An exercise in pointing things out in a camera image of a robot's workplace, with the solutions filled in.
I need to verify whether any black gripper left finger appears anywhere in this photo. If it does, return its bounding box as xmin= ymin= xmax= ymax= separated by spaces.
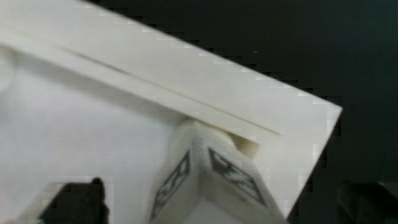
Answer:
xmin=39 ymin=178 xmax=110 ymax=224

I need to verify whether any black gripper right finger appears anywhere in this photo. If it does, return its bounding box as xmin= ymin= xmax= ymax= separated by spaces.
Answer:
xmin=336 ymin=181 xmax=398 ymax=224

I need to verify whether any white table leg with tag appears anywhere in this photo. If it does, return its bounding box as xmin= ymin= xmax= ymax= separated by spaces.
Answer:
xmin=144 ymin=119 xmax=290 ymax=224

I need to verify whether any white square table top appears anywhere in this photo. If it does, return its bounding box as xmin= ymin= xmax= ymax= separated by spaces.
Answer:
xmin=0 ymin=0 xmax=341 ymax=224

